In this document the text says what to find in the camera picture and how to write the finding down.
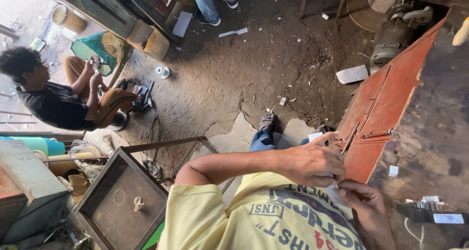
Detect heap of scrap and tubes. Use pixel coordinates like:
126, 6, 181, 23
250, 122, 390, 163
33, 135, 118, 203

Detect person's right hand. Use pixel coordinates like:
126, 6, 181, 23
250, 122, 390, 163
335, 179, 386, 227

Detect green painted metal panel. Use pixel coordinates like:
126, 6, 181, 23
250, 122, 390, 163
70, 31, 133, 77

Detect round wooden disc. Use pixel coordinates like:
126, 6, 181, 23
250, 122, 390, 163
346, 0, 385, 33

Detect teal plastic roll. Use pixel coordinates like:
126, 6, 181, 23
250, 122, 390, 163
0, 136, 66, 157

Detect white wire spool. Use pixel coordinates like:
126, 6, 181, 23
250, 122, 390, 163
153, 63, 171, 79

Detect person's left hand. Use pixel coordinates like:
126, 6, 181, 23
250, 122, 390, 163
278, 131, 346, 188

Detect blue jeans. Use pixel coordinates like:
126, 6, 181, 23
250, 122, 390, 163
249, 128, 310, 152

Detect grey electric motor machine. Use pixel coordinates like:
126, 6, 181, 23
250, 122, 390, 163
368, 0, 451, 75

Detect dark wooden cabinet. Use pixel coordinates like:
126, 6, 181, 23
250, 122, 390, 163
38, 0, 198, 43

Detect yellow printed t-shirt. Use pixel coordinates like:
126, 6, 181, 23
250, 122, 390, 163
158, 172, 367, 250

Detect dark metal tray table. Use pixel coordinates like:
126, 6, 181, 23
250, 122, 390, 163
72, 147, 170, 250

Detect motor stator with white label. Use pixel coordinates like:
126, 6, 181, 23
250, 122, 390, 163
394, 196, 467, 225

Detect grey metal box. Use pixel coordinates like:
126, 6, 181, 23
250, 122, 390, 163
0, 139, 70, 243

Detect white cable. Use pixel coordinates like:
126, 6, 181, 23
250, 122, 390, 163
404, 217, 426, 250

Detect tan cylindrical drum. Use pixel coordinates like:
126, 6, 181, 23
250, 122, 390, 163
51, 5, 88, 34

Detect wooden stool frame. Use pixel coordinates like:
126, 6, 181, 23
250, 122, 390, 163
298, 0, 349, 20

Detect long white paper strip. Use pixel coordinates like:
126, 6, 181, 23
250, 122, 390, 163
218, 27, 248, 38

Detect cream plastic handle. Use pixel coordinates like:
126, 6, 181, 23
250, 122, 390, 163
452, 16, 469, 47

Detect tan wooden stump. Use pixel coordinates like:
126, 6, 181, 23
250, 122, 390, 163
126, 19, 171, 62

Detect red metal cabinet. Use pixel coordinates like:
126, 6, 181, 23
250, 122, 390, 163
329, 19, 446, 185

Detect white rectangular paper sheet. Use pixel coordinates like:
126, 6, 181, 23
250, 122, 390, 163
172, 11, 193, 38

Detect rusty metal frame stand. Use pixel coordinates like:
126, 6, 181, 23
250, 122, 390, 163
121, 136, 235, 192

